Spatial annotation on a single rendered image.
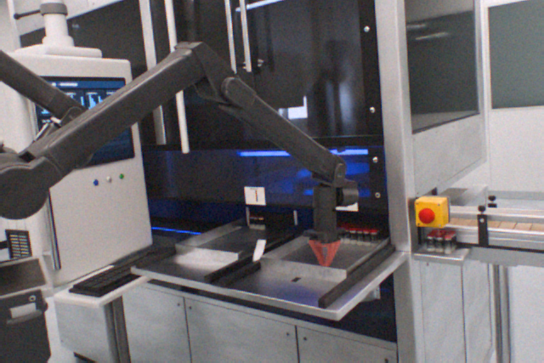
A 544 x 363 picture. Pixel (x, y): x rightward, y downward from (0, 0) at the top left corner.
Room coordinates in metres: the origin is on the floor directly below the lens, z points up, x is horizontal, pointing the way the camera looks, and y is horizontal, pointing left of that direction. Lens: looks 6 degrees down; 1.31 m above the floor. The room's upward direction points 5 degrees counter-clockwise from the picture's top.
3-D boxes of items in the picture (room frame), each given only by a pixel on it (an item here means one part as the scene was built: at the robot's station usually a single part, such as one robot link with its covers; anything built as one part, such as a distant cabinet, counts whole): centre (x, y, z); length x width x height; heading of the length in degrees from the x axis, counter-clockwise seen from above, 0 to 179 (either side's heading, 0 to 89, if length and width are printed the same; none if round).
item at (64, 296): (1.52, 0.56, 0.79); 0.45 x 0.28 x 0.03; 152
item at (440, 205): (1.20, -0.42, 1.00); 0.08 x 0.07 x 0.07; 143
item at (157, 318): (2.23, 0.17, 0.44); 2.06 x 1.00 x 0.88; 53
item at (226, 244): (1.46, 0.13, 0.90); 0.34 x 0.26 x 0.04; 143
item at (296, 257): (1.25, -0.15, 0.90); 0.34 x 0.26 x 0.04; 143
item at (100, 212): (1.63, 0.71, 1.19); 0.50 x 0.19 x 0.78; 152
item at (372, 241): (1.34, -0.21, 0.90); 0.18 x 0.02 x 0.05; 53
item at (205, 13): (1.66, 0.22, 1.51); 0.47 x 0.01 x 0.59; 53
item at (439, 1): (1.61, -0.64, 1.51); 0.85 x 0.01 x 0.59; 143
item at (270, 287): (1.30, 0.03, 0.87); 0.70 x 0.48 x 0.02; 53
